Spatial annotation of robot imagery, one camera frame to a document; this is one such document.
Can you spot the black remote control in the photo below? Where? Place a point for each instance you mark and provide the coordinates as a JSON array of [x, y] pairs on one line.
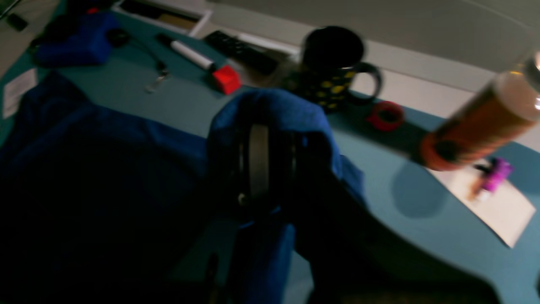
[[242, 52]]

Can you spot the red tape roll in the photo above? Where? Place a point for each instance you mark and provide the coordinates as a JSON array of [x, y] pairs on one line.
[[386, 116]]

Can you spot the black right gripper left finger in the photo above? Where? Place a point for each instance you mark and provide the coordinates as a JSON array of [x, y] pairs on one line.
[[230, 262]]

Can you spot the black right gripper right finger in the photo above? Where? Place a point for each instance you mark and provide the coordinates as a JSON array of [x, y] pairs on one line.
[[355, 258]]

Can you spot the white black marker pen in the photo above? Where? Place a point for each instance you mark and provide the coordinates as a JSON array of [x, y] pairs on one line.
[[189, 53]]

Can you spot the dark blue t-shirt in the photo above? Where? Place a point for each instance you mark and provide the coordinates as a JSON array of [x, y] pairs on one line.
[[101, 207]]

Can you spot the black mug gold pattern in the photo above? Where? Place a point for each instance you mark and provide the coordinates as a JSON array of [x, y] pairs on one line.
[[331, 58]]

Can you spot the white square paper leaflet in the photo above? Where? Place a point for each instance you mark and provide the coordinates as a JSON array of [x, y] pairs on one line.
[[14, 91]]

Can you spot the red orange cube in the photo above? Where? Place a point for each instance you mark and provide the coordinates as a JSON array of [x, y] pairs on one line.
[[227, 79]]

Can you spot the white paper card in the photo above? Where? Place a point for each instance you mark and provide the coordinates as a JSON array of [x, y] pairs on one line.
[[507, 211]]

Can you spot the blue plastic case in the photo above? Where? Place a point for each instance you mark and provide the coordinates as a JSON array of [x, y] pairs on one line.
[[75, 40]]

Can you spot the orange plastic bottle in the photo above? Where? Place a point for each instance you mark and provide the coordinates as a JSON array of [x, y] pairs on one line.
[[503, 110]]

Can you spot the pink small clip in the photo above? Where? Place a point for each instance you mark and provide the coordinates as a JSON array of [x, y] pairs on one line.
[[494, 173]]

